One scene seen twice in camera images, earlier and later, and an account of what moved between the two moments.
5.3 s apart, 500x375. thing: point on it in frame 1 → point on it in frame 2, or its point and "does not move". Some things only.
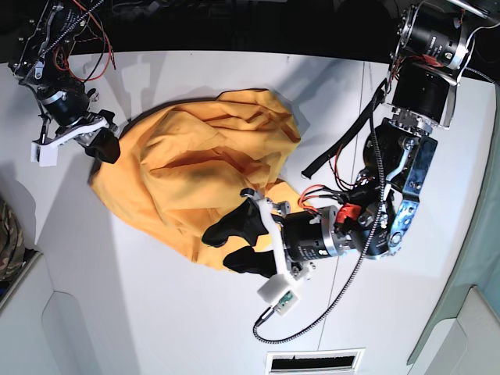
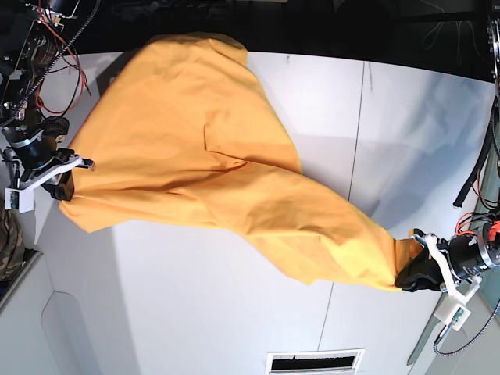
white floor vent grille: [344, 361] does not move
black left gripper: [67, 105] → [33, 146]
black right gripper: [307, 235] → [467, 253]
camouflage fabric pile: [12, 251] does not move
